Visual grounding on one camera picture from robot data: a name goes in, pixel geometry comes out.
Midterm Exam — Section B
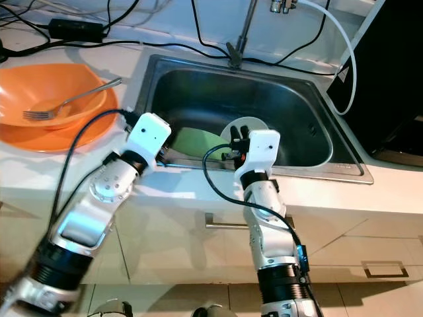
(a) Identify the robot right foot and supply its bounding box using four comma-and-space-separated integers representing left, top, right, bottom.
192, 305, 229, 317

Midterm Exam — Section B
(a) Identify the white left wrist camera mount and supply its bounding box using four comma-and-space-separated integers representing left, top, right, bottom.
127, 112, 173, 166

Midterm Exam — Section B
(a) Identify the black power adapter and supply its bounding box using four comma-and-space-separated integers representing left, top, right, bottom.
48, 18, 104, 42

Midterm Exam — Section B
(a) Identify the metal hose fitting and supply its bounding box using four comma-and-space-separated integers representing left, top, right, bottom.
270, 0, 298, 14

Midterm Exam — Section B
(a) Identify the white kitchen cabinet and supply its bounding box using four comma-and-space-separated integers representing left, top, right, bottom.
0, 165, 423, 286

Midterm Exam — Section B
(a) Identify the white hose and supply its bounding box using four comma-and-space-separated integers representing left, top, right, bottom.
297, 0, 358, 116

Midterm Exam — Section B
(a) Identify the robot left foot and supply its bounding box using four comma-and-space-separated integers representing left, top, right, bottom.
96, 299, 133, 317

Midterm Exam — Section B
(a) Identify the green plate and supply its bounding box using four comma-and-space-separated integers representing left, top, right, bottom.
169, 127, 232, 159

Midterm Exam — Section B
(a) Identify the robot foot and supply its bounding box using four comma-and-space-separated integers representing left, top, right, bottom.
96, 299, 133, 317
192, 305, 229, 317

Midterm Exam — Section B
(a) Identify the stainless steel sink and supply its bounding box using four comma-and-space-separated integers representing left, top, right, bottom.
135, 54, 374, 184

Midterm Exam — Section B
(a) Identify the metal fork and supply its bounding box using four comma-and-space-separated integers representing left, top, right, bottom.
23, 78, 123, 121

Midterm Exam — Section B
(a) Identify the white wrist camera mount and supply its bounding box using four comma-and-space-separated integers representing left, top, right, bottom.
127, 112, 173, 166
240, 129, 282, 176

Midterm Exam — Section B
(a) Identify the grey metal faucet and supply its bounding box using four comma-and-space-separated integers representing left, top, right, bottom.
225, 0, 258, 67

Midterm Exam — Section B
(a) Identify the orange bowl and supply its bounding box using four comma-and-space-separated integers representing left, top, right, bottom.
0, 63, 120, 129

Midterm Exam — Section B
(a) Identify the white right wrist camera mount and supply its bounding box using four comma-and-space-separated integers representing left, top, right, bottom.
240, 129, 282, 176

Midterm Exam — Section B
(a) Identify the white bowl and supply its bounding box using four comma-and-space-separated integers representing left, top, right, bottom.
219, 117, 265, 149

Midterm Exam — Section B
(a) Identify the orange plate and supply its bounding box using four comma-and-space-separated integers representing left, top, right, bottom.
0, 99, 125, 153

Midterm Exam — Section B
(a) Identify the long black counter cable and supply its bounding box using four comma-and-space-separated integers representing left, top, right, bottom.
0, 38, 339, 72

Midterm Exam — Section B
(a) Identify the black appliance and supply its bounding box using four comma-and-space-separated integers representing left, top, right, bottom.
327, 0, 423, 156

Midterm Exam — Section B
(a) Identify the black wall cable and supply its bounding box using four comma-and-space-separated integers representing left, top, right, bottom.
190, 0, 232, 57

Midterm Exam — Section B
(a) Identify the curved black cable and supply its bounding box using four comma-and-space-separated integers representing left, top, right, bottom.
276, 0, 331, 65

